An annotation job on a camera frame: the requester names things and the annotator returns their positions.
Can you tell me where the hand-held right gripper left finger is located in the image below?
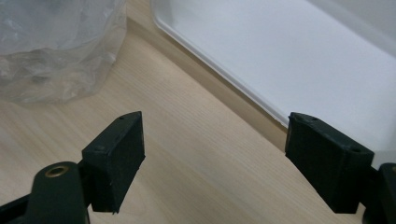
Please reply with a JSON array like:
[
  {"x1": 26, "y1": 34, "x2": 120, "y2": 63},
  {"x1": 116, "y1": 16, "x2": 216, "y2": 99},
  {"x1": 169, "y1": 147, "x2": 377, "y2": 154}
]
[{"x1": 81, "y1": 110, "x2": 147, "y2": 215}]

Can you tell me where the white tray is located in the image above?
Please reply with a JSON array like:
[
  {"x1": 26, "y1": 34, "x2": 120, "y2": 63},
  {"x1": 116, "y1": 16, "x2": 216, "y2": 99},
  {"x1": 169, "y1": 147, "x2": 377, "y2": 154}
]
[{"x1": 149, "y1": 0, "x2": 396, "y2": 171}]

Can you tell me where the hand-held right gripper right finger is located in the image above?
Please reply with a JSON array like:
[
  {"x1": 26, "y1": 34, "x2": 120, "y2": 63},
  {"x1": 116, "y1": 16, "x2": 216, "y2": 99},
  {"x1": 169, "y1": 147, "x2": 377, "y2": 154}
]
[{"x1": 284, "y1": 112, "x2": 375, "y2": 215}]

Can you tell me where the clear plastic bag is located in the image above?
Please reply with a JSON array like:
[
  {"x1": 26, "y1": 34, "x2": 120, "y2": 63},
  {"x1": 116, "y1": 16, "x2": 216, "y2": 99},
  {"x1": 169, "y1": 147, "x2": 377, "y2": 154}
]
[{"x1": 0, "y1": 0, "x2": 128, "y2": 105}]

